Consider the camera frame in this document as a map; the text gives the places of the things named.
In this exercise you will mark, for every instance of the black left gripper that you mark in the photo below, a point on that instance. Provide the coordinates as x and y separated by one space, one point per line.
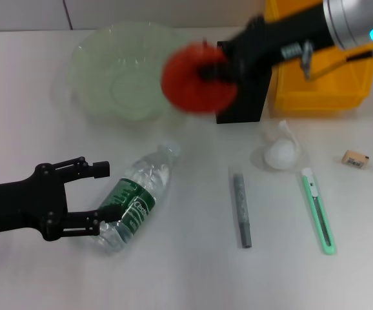
18 206

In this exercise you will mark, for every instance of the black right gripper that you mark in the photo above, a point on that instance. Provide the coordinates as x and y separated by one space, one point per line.
270 42

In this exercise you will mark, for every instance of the red-orange fruit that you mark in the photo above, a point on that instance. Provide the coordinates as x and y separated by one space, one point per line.
186 90

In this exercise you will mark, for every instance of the clear green-label water bottle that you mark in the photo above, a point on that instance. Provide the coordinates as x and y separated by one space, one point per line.
138 193

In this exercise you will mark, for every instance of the white plastic bag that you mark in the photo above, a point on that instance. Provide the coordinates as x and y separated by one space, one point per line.
280 155

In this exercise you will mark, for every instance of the grey pen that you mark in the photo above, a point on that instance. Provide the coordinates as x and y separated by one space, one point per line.
242 206

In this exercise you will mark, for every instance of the beige eraser with barcode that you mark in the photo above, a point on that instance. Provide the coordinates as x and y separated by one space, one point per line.
356 159

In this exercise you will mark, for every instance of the green utility knife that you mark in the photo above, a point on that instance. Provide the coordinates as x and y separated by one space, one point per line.
318 206

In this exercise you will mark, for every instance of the black mesh pen holder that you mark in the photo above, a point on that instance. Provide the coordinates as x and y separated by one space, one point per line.
241 109

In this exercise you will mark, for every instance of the pale green glass fruit plate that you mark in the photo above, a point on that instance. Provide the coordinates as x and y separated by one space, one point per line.
109 80

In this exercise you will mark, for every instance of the yellow plastic bin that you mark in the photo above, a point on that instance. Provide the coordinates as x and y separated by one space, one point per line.
318 97

